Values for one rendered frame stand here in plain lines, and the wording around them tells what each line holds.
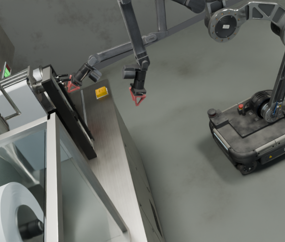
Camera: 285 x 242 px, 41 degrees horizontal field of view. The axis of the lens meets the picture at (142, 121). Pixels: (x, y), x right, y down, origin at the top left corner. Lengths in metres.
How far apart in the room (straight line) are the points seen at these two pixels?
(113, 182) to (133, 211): 0.22
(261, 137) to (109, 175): 1.26
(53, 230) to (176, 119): 2.70
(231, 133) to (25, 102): 1.55
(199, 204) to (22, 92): 1.52
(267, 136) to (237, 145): 0.22
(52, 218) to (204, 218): 1.91
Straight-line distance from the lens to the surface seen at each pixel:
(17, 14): 4.38
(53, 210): 0.95
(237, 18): 2.32
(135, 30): 1.88
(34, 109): 1.99
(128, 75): 1.96
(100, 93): 2.52
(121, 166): 1.97
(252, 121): 2.90
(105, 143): 2.15
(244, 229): 2.65
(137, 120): 3.66
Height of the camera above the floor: 2.24
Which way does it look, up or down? 38 degrees down
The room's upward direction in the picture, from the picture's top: 24 degrees counter-clockwise
